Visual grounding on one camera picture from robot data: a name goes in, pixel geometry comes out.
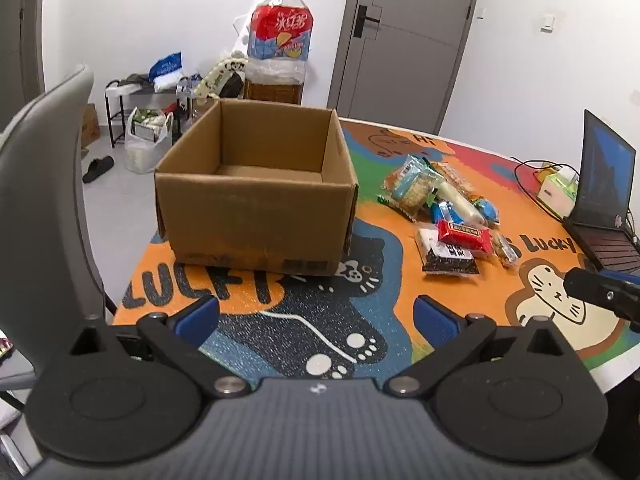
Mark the grey chair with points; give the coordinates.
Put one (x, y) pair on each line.
(40, 185)

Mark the white plastic bag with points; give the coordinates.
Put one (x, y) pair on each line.
(142, 155)

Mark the white perforated bracket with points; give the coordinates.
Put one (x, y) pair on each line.
(241, 27)

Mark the small yellow box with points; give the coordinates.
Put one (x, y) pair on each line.
(542, 173)

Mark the large red-capped oil bottle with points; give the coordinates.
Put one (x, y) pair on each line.
(280, 30)

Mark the small brown cardboard carton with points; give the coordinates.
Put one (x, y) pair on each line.
(90, 127)

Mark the black laptop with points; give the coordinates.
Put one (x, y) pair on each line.
(602, 170)

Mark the brown cardboard box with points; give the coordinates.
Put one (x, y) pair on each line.
(250, 220)

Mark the dark grey door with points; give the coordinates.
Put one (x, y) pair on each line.
(20, 25)

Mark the grey cloth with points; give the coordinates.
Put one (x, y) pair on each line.
(134, 80)

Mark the blue snack packet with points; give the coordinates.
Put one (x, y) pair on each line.
(442, 211)

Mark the black shoe rack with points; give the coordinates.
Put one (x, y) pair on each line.
(112, 110)

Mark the small clear snack packet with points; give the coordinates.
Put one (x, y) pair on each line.
(505, 250)

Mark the green white tissue box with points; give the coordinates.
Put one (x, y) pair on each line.
(555, 195)

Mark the black slipper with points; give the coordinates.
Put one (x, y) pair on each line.
(97, 167)

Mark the green cracker snack packet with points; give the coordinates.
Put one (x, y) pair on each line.
(412, 185)

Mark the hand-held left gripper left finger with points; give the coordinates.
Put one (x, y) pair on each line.
(200, 317)

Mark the orange striped snack packet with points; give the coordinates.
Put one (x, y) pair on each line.
(457, 177)

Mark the panda print plush pillow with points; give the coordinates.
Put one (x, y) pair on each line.
(215, 77)

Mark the red snack packet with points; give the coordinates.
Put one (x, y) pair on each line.
(462, 236)

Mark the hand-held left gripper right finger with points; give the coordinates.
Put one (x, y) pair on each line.
(435, 317)

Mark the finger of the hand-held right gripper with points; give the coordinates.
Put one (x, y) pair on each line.
(622, 278)

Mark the blue white bag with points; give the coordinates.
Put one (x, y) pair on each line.
(165, 67)

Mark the colourful cartoon table mat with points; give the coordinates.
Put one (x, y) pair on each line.
(320, 310)

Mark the blue green candy packet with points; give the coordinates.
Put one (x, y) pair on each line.
(485, 208)

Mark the black sesame snack packet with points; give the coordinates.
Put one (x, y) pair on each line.
(447, 261)

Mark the long white snack packet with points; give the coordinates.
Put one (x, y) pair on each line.
(460, 202)

